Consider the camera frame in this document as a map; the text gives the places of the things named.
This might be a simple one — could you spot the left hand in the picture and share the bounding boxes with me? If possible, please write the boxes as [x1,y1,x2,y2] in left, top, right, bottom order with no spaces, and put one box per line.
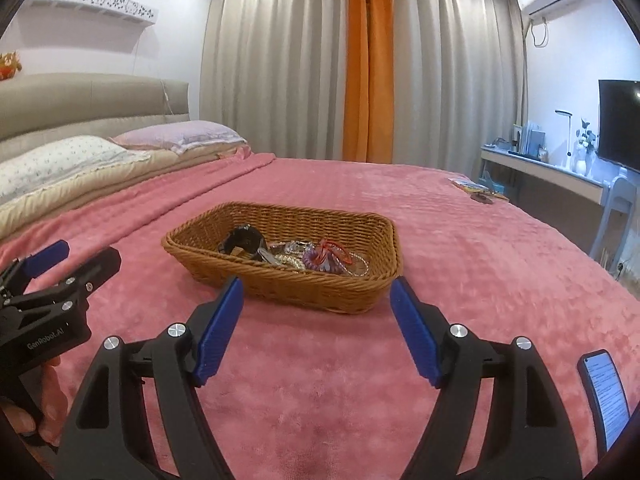
[1,356,68,446]

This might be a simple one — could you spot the beige quilt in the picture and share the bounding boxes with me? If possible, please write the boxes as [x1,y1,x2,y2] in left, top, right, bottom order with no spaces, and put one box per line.
[1,143,252,240]

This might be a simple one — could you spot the black smartphone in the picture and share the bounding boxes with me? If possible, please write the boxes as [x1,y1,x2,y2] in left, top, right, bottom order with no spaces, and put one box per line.
[577,349,630,460]

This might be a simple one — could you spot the white floral pillow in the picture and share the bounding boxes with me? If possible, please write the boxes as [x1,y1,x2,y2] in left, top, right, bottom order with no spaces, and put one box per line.
[1,136,151,204]

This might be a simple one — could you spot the lilac pillow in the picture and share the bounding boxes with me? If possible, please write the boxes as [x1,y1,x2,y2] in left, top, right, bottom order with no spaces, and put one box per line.
[112,120,246,155]

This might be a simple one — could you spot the beige padded headboard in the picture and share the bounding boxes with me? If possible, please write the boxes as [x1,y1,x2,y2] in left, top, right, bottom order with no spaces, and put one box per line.
[1,73,190,162]

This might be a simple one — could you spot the orange plush toy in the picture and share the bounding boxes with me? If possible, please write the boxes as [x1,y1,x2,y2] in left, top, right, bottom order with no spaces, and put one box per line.
[0,52,23,80]

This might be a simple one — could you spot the brown wicker basket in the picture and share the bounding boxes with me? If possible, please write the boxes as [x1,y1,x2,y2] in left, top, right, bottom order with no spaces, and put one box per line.
[162,202,402,314]

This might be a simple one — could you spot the items on bed corner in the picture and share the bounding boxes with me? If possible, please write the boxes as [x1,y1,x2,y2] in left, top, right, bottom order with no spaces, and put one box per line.
[449,178,509,205]

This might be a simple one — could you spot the white desk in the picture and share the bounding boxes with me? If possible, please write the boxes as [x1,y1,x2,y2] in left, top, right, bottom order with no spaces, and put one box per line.
[479,145,618,256]

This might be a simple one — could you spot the white chair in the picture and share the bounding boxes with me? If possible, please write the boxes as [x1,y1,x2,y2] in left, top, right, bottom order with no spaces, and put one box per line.
[588,173,639,273]

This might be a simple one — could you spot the beige curtain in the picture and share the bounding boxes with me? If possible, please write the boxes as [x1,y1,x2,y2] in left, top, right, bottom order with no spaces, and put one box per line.
[201,0,527,174]

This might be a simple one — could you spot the white vase with plant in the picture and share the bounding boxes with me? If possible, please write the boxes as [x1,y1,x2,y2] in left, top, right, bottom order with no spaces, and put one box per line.
[572,119,598,177]

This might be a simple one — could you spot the books on desk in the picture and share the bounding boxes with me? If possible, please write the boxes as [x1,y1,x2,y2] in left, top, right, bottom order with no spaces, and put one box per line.
[510,122,546,160]

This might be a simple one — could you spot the orange curtain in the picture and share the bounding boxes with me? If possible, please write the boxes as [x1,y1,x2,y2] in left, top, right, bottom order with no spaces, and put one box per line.
[343,0,395,164]

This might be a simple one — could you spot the white desk lamp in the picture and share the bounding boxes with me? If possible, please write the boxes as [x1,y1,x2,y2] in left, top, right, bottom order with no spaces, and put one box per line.
[554,110,573,171]

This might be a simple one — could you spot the black monitor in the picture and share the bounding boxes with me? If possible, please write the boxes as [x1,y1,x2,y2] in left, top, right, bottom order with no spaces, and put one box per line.
[598,79,640,172]

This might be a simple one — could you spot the black cord bracelet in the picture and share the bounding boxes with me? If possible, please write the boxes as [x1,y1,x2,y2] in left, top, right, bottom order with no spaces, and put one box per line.
[218,224,270,261]

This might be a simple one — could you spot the yellow clear spiral hair tie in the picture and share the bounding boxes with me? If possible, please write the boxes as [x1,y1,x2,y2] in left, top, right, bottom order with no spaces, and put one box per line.
[273,251,307,272]

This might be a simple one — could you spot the purple spiral hair tie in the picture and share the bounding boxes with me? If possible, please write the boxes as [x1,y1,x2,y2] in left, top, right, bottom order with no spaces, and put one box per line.
[300,245,346,276]

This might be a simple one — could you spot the white carved wall shelf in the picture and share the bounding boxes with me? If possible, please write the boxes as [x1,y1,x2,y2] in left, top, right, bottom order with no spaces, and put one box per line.
[25,0,160,26]

